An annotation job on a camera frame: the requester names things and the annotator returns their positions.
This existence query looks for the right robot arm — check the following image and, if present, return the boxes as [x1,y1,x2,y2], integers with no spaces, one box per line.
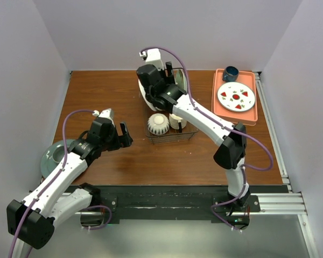
[136,64,250,211]

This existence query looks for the cream ceramic mug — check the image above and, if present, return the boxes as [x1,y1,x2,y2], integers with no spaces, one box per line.
[168,113,187,133]

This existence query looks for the salmon pink tray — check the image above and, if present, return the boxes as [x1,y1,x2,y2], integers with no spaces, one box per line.
[211,69,258,126]

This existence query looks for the watermelon pattern plate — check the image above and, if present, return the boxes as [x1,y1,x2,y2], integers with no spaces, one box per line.
[216,82,256,112]

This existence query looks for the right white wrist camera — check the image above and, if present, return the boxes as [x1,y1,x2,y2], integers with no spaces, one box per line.
[139,48,164,71]

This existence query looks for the white plate red chinese characters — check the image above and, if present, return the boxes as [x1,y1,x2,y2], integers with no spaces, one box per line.
[138,79,161,112]

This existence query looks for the black wire dish rack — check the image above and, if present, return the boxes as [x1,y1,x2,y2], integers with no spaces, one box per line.
[136,64,198,145]

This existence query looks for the aluminium frame rail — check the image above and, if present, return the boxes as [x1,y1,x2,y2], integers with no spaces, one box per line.
[9,188,320,258]

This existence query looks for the mint green flower plate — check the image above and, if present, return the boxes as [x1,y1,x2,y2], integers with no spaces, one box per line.
[175,68,187,92]

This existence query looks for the dark blue mug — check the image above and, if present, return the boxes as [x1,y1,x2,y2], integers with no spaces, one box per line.
[222,66,239,82]

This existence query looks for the grey ceramic cup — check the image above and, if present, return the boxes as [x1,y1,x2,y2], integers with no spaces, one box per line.
[52,145,65,164]

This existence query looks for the purple cable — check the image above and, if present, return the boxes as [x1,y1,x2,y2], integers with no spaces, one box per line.
[139,47,274,207]
[9,109,100,258]

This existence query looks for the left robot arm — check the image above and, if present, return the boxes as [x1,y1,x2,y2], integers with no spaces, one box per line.
[6,114,133,249]

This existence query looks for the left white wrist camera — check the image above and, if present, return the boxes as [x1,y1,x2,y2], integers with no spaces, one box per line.
[92,108,115,125]

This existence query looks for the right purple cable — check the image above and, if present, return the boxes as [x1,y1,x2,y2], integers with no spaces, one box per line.
[139,47,274,207]

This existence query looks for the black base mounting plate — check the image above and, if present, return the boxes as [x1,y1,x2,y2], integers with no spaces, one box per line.
[69,184,261,232]

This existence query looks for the grey green plate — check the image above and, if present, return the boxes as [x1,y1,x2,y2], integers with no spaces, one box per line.
[40,140,64,178]

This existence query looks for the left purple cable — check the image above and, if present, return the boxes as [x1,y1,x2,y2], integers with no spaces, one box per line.
[9,109,100,258]

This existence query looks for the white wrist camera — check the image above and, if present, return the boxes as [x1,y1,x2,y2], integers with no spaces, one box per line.
[139,48,164,71]
[92,108,115,125]

